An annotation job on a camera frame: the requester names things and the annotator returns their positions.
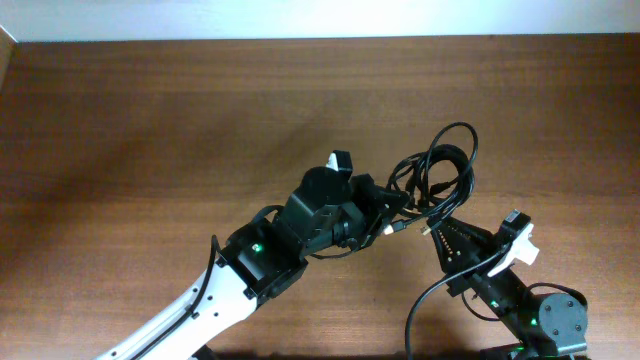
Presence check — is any black usb cable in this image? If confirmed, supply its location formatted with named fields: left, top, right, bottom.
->
left=381, top=121, right=480, bottom=236

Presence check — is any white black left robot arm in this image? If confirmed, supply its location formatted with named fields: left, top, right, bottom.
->
left=102, top=167, right=409, bottom=359

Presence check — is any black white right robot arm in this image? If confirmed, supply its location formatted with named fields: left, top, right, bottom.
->
left=426, top=210, right=588, bottom=359

